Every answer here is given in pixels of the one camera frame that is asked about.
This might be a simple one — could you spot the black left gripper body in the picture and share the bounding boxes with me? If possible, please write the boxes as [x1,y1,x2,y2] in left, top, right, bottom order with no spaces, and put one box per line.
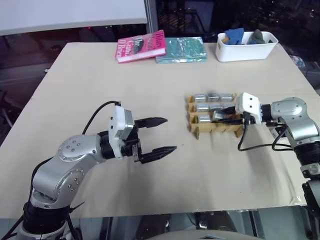
[119,119,144,164]

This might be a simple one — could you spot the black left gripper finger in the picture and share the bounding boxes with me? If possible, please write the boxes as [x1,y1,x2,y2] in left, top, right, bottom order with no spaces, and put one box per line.
[139,146,178,165]
[134,116,168,130]

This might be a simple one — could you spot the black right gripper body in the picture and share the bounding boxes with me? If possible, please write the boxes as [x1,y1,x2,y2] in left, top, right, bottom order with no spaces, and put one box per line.
[233,105,256,126]

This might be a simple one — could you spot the silver metal cylinders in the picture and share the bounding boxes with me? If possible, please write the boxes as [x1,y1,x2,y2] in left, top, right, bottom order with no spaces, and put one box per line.
[211,110,235,123]

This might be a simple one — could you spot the wooden battery rack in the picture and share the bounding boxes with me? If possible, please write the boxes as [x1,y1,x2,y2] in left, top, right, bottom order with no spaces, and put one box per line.
[184,92,245,140]

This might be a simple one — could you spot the white plastic bin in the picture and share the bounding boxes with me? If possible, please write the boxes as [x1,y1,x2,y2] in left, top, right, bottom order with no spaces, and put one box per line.
[215,31,279,63]

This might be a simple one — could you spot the blue sponge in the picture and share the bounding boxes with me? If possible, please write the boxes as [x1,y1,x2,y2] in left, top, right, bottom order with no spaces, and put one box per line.
[223,27,246,46]

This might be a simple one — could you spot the pink paperback book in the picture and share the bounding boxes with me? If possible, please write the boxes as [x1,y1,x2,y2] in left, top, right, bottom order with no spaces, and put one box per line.
[114,29,167,65]

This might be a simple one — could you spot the teal paperback book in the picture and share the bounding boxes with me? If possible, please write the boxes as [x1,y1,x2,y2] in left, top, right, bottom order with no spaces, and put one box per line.
[154,36,208,64]

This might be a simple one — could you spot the grey green lumpy object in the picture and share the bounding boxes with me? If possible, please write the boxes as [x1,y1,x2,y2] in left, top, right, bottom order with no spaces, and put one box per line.
[250,28,265,45]

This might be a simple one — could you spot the grey window pillar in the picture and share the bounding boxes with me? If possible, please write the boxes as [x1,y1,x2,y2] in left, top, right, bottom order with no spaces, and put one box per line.
[147,0,159,38]

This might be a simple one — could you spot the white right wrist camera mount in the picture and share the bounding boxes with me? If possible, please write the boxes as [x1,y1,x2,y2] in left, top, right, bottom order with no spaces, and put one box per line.
[235,92,264,126]

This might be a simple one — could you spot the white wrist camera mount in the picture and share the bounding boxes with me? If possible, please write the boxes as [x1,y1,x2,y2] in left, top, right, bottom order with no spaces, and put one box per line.
[108,104,136,159]
[235,92,264,126]

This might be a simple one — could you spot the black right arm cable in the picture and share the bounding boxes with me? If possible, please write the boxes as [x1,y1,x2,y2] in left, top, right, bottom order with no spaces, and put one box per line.
[236,111,298,152]

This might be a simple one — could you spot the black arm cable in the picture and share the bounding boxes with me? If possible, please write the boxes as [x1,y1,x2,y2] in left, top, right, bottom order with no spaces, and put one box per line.
[81,100,122,136]
[236,111,298,152]

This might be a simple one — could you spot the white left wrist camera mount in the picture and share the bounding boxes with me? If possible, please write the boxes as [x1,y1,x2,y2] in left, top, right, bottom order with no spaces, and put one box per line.
[108,104,136,159]

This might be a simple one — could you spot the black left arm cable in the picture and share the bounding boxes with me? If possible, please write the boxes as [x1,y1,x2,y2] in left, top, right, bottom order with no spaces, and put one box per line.
[81,100,122,136]

